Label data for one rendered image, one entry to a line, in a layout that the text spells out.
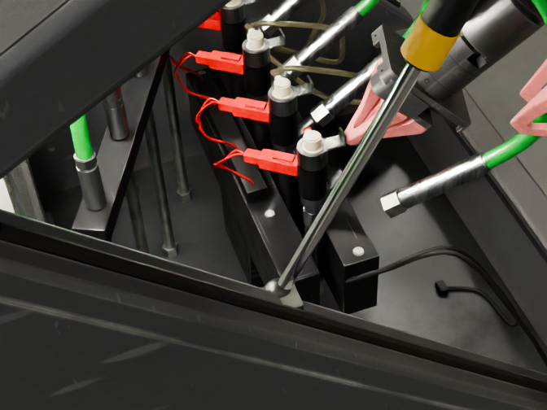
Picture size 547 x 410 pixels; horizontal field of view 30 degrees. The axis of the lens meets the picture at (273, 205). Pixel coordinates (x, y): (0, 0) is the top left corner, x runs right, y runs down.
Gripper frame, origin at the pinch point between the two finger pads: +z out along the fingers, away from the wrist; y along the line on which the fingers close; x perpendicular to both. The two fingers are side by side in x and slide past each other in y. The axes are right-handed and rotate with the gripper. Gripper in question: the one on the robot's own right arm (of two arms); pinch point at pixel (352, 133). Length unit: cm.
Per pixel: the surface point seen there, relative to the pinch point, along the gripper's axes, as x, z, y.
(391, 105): 32.7, -23.1, 25.6
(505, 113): -118, 46, -118
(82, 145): 7.0, 10.0, 22.0
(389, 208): 10.4, -2.2, -0.5
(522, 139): 10.8, -14.6, -2.5
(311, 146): 1.8, 2.2, 3.4
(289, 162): 0.8, 5.7, 2.8
